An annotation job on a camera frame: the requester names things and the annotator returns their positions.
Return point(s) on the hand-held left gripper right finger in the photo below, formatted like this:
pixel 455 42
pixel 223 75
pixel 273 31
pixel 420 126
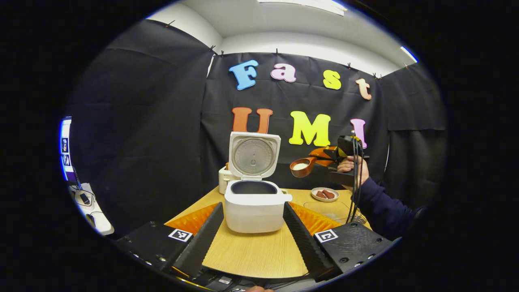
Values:
pixel 306 245

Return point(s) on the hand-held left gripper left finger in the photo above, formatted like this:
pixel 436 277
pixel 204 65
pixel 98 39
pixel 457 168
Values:
pixel 200 243

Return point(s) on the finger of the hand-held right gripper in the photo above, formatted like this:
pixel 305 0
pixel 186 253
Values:
pixel 324 154

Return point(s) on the wooden spoon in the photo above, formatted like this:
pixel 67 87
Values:
pixel 302 168

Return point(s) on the white rice cooker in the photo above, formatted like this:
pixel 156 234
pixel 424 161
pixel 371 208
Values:
pixel 253 211

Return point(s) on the brown meat piece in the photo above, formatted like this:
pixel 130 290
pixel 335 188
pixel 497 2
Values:
pixel 320 194
pixel 329 194

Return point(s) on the white round plate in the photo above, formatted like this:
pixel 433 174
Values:
pixel 316 198

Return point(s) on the white toaster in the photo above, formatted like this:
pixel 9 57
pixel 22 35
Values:
pixel 223 180

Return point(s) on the white side desk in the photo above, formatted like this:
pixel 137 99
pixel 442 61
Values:
pixel 97 217

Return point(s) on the narrow ceiling light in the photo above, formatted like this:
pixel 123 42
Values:
pixel 408 54

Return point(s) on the black backdrop cloth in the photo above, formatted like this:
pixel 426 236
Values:
pixel 154 121

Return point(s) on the computer monitor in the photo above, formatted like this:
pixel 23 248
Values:
pixel 66 150

